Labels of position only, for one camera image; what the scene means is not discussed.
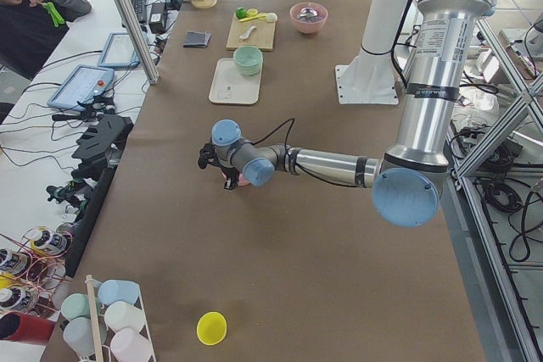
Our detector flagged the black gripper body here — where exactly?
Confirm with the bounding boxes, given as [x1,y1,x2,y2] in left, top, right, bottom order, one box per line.
[199,142,238,176]

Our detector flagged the small pink bowl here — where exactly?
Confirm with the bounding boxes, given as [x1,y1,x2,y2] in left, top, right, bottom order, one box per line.
[238,173,250,187]

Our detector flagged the white ceramic spoon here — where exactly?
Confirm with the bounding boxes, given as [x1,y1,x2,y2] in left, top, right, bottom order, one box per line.
[239,25,257,41]

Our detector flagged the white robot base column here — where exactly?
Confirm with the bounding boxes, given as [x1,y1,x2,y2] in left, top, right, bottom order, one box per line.
[336,0,408,105]

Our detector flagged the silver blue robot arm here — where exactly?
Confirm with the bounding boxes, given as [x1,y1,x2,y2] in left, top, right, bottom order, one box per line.
[198,0,495,227]

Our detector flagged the mint green bowl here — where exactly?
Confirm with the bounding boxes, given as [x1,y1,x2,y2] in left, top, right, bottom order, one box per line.
[233,46,263,76]

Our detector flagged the yellow plastic spoon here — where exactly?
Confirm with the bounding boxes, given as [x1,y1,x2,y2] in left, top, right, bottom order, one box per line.
[238,13,267,23]

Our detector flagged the large pink ice bowl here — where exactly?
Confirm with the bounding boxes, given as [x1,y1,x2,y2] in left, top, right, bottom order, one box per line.
[289,2,328,34]

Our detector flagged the cream serving tray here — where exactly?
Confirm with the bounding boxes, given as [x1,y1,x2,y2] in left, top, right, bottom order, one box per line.
[208,58,261,105]

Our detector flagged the black tool stand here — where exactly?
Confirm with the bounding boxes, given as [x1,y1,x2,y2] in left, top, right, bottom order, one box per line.
[46,114,134,277]

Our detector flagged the grey folded cloth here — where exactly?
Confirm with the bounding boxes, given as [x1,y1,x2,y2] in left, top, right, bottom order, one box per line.
[183,31,211,48]

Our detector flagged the wooden cutting board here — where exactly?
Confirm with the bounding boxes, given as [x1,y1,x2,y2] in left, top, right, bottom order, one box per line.
[226,15,276,52]

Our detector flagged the blue teach pendant far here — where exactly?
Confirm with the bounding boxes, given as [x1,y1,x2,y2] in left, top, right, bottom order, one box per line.
[98,32,140,70]

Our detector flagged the blue teach pendant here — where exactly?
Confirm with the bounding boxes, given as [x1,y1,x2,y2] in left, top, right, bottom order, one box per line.
[47,64,115,111]
[98,32,140,70]

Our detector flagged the blue teach pendant near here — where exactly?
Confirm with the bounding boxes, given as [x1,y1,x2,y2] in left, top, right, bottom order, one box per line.
[47,64,115,111]

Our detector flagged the green lime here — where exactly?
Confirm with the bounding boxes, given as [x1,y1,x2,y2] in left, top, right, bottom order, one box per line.
[235,8,247,19]

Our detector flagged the yellow plastic cup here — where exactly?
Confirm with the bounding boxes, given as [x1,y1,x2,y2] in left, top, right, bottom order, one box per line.
[196,311,227,346]

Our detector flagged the lemon slice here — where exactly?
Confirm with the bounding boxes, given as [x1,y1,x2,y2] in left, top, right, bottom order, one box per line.
[246,8,259,17]

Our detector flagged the light blue cup on rack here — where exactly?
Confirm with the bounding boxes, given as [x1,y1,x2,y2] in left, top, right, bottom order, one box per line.
[98,280,140,306]

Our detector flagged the metal ice scoop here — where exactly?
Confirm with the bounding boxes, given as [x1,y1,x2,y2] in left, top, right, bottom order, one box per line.
[296,7,319,22]

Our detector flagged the white cup on rack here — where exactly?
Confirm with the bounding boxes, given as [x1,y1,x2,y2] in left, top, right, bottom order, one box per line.
[104,301,146,332]

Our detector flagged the black keyboard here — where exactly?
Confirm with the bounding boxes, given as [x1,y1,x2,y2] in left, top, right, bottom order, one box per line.
[130,0,147,25]

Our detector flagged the pale green cup on rack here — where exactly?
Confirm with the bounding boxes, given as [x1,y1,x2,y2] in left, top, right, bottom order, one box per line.
[60,293,91,321]

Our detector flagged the pink cup on rack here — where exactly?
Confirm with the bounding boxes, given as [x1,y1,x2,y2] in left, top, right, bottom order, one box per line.
[110,327,153,362]

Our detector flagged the grey cup on rack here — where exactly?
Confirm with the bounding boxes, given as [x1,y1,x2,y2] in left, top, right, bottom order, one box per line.
[63,317,95,358]

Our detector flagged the seated person in black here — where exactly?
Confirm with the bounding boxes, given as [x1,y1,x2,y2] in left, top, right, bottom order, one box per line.
[1,0,92,80]

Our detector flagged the red cylinder can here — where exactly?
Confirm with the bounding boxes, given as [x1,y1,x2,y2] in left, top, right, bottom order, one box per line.
[0,312,55,345]

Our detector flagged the white wire cup rack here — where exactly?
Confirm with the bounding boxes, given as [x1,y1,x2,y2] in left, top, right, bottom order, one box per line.
[85,275,157,361]

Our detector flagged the aluminium frame post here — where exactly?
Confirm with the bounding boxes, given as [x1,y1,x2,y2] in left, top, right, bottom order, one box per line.
[114,0,160,85]

